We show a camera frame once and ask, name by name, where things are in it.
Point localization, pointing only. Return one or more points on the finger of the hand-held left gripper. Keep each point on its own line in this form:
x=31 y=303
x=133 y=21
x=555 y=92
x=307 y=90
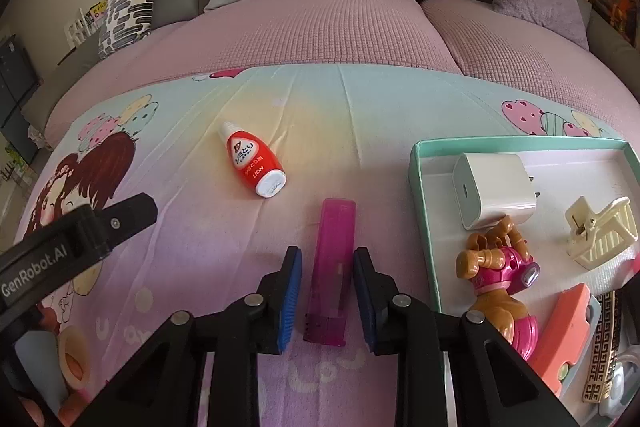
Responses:
x=132 y=212

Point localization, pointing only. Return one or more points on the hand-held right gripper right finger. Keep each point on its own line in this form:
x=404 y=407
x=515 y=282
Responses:
x=364 y=302

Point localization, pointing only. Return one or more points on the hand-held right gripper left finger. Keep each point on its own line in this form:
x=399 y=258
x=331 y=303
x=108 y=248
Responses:
x=292 y=297

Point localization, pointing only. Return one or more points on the pink translucent lighter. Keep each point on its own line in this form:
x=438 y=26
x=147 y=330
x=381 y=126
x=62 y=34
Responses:
x=330 y=257

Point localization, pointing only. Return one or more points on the teal rimmed white tray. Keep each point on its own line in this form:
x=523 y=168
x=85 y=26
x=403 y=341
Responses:
x=450 y=257

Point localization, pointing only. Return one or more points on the pink and brown dog toy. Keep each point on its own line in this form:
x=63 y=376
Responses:
x=505 y=267

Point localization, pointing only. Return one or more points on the white charger plug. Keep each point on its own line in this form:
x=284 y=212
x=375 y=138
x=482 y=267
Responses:
x=492 y=187

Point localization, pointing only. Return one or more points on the cream hair claw clip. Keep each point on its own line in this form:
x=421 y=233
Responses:
x=580 y=227

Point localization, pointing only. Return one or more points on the person's left hand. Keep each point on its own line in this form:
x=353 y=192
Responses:
x=72 y=409

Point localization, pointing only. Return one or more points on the translucent rubber finger loop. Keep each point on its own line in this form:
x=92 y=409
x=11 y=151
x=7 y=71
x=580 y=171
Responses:
x=62 y=357

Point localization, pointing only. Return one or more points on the printed cartoon blanket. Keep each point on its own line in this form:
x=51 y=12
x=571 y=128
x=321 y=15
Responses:
x=200 y=232

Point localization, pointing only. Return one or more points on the red and white bottle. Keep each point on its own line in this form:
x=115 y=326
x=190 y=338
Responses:
x=252 y=157

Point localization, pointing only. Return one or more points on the dark grey cabinet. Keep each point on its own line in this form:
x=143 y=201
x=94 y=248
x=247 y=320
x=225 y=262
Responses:
x=15 y=82

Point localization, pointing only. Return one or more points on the white shelf with books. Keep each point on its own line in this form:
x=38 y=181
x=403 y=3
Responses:
x=80 y=24

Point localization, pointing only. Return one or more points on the black and white patterned pillow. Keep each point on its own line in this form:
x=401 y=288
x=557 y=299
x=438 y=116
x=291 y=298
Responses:
x=127 y=7

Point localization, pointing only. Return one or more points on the pink waffle sofa cover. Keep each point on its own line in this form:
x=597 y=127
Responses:
x=325 y=32

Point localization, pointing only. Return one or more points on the orange patterned bag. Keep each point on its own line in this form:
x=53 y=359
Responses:
x=615 y=2

